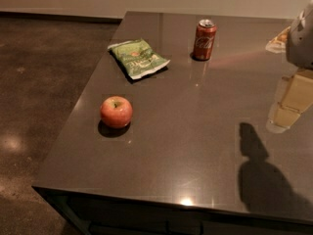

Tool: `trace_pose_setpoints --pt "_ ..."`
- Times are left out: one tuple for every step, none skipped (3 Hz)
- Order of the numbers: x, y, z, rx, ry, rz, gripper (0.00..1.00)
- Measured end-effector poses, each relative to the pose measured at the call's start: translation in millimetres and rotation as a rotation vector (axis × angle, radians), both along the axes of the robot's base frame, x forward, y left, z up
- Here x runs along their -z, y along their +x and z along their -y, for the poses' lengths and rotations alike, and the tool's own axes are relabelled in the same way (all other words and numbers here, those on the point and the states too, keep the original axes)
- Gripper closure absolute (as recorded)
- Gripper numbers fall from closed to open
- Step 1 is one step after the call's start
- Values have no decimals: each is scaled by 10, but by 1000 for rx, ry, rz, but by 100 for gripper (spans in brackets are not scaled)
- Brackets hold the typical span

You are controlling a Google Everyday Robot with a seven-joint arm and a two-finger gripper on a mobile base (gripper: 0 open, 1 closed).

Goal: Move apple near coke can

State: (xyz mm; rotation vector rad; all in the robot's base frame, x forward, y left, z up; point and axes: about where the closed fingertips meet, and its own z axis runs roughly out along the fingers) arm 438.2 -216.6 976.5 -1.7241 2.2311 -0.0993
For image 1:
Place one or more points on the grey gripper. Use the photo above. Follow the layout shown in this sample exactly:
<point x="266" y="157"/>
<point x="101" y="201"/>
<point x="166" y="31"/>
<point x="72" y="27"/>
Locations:
<point x="300" y="43"/>

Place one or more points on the red apple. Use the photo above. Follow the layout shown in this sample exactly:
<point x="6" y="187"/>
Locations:
<point x="116" y="112"/>

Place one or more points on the red coke can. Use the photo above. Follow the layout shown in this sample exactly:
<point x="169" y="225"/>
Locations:
<point x="204" y="40"/>

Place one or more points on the yellow snack bag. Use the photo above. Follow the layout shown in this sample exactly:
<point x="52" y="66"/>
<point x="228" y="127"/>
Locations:
<point x="278" y="43"/>

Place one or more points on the green chip bag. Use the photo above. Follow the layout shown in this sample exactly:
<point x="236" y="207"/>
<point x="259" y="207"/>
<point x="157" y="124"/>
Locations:
<point x="138" y="58"/>

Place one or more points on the dark table base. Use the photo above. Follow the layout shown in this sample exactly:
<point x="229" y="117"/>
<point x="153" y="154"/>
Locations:
<point x="102" y="215"/>

